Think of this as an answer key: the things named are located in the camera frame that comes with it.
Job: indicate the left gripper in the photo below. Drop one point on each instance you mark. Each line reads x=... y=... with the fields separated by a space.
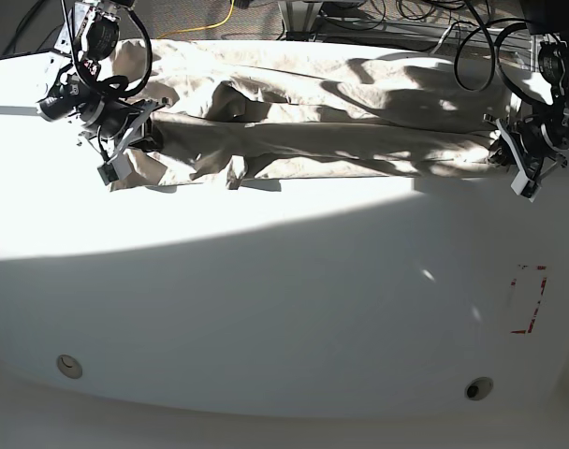
x=523 y=146

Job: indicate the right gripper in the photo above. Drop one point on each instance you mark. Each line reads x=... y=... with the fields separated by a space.
x=129 y=127

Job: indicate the beige t-shirt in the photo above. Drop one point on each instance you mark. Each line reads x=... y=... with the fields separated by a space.
x=243 y=110

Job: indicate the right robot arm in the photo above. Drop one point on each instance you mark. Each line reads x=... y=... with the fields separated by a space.
x=88 y=37

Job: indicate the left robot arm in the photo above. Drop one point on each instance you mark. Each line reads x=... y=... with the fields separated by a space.
x=544 y=18

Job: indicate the red tape rectangle marking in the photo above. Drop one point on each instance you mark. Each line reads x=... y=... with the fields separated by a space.
x=527 y=290

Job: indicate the right round table grommet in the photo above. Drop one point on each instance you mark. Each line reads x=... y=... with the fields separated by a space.
x=478 y=388

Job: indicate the round table grommet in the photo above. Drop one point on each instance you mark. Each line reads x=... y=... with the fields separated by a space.
x=69 y=367
x=478 y=388

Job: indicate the left round table grommet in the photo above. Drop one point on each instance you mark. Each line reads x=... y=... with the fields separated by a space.
x=69 y=367

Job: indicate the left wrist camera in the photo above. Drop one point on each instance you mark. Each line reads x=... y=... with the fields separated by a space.
x=523 y=186

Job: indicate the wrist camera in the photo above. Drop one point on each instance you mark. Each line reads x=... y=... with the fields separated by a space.
x=523 y=186
x=115 y=169

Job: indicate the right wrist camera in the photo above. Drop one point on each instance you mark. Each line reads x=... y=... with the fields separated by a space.
x=115 y=169

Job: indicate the aluminium frame with cables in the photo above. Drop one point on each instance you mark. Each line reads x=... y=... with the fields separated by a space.
x=453 y=28

